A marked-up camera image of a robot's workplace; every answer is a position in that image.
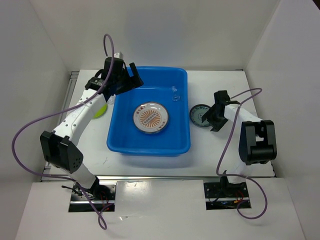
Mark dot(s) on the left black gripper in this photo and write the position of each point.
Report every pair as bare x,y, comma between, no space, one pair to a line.
137,81

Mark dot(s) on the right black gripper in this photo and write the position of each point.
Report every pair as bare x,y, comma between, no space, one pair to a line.
209,114

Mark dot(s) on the small blue patterned plate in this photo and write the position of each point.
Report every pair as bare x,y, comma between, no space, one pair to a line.
196,113

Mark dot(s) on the orange sunburst pattern plate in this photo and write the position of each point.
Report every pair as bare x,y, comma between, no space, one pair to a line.
150,117

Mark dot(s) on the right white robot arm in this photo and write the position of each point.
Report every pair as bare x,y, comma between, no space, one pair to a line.
257,138

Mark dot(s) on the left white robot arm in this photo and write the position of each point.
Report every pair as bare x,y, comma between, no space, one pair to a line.
59,146

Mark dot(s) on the blue plastic bin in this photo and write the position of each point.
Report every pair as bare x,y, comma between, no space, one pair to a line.
123,137

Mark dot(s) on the green plastic plate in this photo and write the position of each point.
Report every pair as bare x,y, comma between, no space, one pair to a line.
101,111

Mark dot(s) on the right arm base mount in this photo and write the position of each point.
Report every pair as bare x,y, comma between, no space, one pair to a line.
223,195

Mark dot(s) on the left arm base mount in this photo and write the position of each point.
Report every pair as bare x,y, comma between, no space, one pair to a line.
80,204

